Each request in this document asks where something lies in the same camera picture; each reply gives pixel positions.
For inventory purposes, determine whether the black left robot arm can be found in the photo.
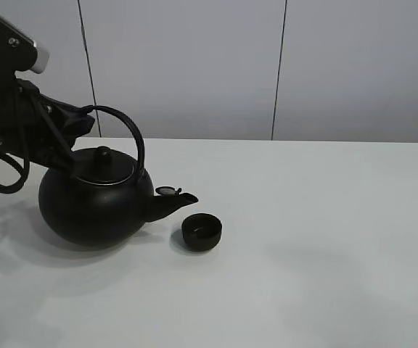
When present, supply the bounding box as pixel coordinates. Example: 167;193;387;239
0;15;95;176

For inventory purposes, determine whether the small black teacup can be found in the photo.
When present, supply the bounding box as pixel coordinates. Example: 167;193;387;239
181;213;222;252

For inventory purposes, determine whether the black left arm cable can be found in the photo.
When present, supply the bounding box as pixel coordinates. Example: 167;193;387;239
0;83;32;196

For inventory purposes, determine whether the black round teapot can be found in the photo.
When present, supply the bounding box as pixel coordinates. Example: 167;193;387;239
38;105;198;249

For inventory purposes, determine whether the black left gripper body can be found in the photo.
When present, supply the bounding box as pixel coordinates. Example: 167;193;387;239
13;78;75;174

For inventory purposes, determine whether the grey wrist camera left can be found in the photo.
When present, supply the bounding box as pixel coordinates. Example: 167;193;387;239
30;41;50;74

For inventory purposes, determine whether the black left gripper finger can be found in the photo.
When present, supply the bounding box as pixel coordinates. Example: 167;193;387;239
38;94;95;140
23;137;73;170

